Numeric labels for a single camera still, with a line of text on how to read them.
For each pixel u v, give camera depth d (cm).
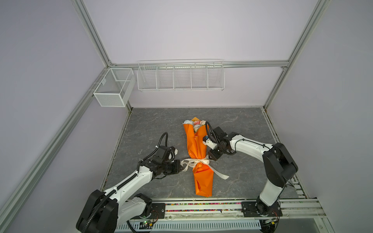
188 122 99
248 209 74
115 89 97
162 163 67
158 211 73
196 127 99
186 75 99
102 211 39
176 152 81
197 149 85
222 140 68
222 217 73
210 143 83
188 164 83
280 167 47
